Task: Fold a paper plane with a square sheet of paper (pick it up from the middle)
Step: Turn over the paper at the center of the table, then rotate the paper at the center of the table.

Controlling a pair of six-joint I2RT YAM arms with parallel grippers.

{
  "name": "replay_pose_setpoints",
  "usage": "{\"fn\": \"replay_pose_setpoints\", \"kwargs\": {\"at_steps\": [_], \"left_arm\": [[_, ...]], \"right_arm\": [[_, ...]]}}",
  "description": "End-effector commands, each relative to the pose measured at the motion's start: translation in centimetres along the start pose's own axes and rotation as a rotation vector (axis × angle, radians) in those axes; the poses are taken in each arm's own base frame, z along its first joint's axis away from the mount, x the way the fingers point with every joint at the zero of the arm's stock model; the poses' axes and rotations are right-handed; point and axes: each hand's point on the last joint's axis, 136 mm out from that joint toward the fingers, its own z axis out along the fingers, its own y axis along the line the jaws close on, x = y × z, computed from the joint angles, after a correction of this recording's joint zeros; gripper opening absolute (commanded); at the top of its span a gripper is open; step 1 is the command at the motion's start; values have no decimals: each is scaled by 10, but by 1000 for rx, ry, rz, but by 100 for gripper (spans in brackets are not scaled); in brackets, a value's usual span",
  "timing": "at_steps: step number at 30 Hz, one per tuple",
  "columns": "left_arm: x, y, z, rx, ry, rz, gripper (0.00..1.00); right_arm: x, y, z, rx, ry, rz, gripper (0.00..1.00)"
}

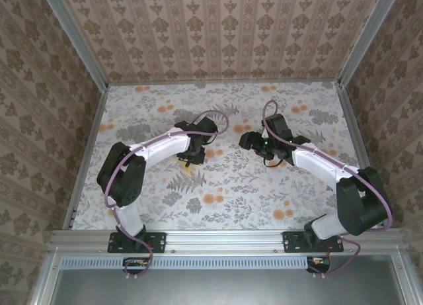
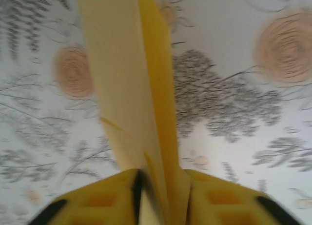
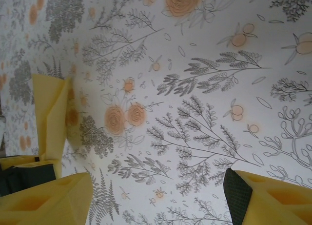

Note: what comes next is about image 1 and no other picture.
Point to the yellow cloth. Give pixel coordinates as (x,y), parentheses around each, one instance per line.
(187,168)

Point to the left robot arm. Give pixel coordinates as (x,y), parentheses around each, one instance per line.
(122,182)

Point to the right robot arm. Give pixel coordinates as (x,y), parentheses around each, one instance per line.
(360,205)

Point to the grey metal sheet panel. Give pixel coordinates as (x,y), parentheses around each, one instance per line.
(231,288)

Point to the floral print tablecloth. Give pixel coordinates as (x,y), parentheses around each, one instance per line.
(264,202)

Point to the small black electronics board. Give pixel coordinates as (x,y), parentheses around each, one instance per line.
(135,265)
(319,264)

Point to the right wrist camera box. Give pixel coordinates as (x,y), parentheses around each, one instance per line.
(265,132)

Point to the thin aluminium table rail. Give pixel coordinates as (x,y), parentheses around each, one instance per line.
(224,82)

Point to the aluminium table side rail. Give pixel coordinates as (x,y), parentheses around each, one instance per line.
(87,153)
(362,153)

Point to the wide aluminium frame rail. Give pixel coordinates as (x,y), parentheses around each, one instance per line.
(224,240)

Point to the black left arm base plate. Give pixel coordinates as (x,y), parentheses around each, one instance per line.
(158,242)

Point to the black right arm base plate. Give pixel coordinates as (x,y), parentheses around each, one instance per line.
(292,242)

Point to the aluminium corner post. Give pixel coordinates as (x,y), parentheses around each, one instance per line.
(367,37)
(76,37)

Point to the aluminium lower frame rail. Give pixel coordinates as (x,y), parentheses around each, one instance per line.
(404,278)
(46,278)

